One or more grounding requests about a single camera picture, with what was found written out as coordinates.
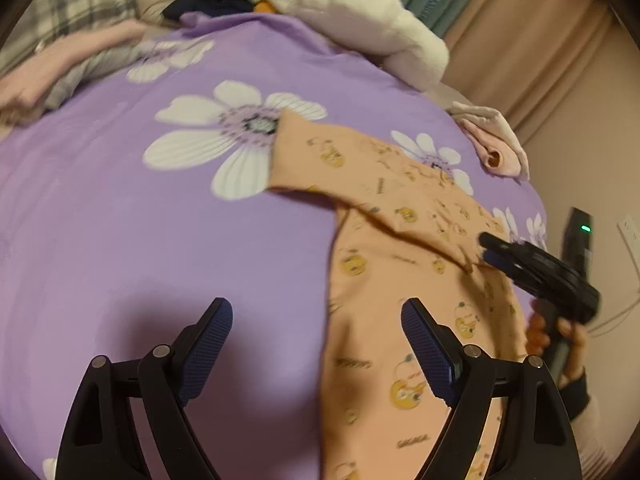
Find person's right hand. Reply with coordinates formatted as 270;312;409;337
525;297;590;377

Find white cable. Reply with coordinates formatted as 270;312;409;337
587;295;640;338

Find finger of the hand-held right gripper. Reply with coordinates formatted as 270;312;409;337
479;231;527;281

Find person's right forearm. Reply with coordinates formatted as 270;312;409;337
555;367;618;466

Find pink folded garment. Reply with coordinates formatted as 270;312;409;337
462;120;522;180

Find white fluffy blanket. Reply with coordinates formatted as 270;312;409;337
242;0;450;86

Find navy cloth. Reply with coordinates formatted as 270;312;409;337
162;0;257;24

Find light pink cloth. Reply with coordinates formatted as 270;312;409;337
0;20;151;128

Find orange duck print pants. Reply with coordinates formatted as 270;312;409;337
267;108;531;480

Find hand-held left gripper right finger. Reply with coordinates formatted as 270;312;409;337
400;297;585;480

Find purple floral bed sheet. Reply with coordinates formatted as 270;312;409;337
0;10;548;480

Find white wall outlet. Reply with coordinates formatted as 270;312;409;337
617;214;640;248

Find cream folded garment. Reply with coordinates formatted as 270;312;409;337
446;101;531;181

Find beige curtain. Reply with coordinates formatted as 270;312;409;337
442;0;640;171

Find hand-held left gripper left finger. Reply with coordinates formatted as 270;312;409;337
54;297;234;480

